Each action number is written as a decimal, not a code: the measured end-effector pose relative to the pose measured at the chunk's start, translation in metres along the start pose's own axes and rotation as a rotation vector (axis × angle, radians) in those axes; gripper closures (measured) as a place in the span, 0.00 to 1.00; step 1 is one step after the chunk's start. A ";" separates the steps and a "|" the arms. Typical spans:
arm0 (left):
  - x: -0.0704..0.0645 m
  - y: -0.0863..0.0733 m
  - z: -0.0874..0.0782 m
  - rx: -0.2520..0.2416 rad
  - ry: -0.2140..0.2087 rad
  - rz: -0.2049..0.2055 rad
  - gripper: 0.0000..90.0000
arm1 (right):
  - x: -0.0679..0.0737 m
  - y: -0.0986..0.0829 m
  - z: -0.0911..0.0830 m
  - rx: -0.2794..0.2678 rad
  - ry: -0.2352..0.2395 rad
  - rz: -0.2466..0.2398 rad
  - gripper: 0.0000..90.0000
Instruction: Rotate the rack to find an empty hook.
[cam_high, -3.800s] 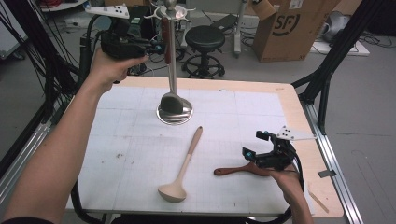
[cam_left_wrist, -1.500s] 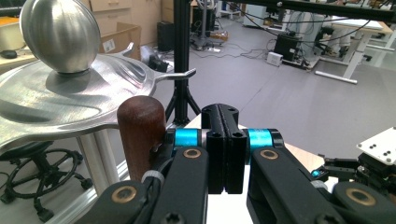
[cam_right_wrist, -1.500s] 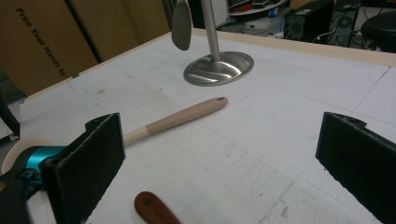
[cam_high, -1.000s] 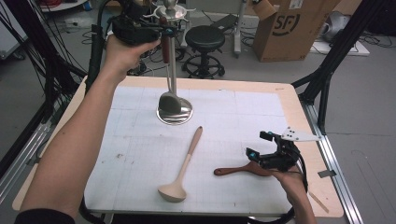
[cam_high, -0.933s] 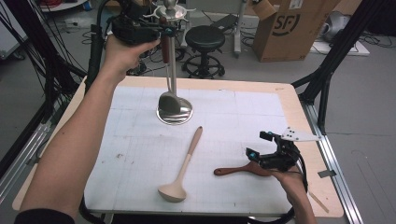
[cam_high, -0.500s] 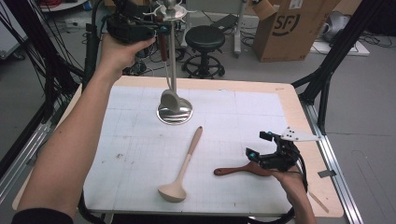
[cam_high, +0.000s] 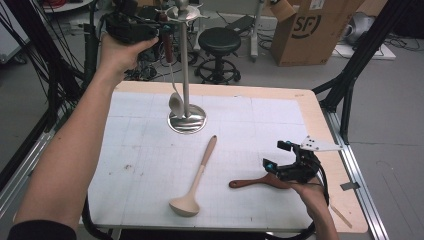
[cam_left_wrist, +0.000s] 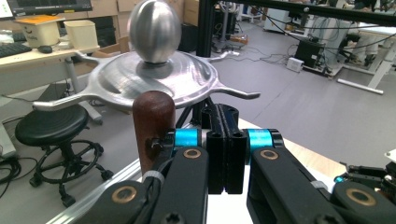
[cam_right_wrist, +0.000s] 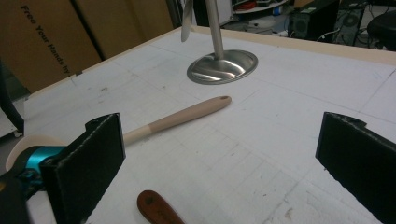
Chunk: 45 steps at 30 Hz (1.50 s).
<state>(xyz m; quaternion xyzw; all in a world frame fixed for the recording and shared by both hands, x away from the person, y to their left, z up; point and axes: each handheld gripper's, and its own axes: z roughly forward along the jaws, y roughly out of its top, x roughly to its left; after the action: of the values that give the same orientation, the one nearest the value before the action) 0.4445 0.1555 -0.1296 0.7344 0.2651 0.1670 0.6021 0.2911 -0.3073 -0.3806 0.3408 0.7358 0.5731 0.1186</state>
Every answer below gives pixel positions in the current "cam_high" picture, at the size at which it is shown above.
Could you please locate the grey bag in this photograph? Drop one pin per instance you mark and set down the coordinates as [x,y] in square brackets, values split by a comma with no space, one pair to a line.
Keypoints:
[361,26]

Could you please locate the reddish wooden spatula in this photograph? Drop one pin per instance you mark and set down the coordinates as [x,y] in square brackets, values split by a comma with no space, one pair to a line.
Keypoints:
[246,182]

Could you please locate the white floor board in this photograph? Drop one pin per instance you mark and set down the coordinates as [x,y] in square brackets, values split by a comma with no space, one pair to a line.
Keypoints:
[366,52]

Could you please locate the thin wooden stick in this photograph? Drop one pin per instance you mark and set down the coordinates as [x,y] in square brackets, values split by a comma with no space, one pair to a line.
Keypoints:
[340,215]

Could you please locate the black frame strut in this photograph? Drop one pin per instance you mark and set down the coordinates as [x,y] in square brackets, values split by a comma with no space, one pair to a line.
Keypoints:
[363,50]

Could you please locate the beige ladle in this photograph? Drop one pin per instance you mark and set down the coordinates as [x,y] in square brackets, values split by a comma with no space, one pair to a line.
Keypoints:
[191,191]

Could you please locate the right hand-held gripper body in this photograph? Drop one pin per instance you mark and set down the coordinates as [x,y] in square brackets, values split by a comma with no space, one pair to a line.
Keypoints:
[300,170]

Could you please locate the aluminium rail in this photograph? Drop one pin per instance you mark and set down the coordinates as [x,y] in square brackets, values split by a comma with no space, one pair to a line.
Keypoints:
[20,170]
[356,166]

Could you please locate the black round stool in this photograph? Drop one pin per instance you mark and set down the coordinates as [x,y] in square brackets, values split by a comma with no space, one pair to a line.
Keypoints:
[219,41]

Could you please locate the white cabinet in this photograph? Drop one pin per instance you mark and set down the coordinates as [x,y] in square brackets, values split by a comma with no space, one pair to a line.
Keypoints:
[10,36]

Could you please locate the metal utensil stand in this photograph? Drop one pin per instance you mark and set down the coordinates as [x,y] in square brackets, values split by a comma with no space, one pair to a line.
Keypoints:
[184,60]

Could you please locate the person's right hand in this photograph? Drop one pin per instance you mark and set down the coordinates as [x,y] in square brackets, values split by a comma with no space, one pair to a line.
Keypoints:
[311,198]

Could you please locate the black flat device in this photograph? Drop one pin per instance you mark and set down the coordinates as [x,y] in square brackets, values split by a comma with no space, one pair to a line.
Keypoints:
[240,24]

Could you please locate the grey tape piece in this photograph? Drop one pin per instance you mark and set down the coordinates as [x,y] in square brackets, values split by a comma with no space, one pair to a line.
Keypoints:
[350,186]

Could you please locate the black sleeve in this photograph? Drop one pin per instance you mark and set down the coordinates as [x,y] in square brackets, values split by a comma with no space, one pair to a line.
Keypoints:
[40,231]

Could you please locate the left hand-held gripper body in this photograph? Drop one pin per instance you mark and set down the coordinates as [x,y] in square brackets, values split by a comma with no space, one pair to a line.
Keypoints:
[130,26]

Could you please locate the person's left hand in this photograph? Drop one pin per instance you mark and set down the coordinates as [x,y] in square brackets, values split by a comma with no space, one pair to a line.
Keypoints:
[121,56]

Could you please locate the large printed cardboard box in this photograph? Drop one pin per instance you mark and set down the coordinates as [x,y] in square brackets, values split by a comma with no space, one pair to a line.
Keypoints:
[310,43]

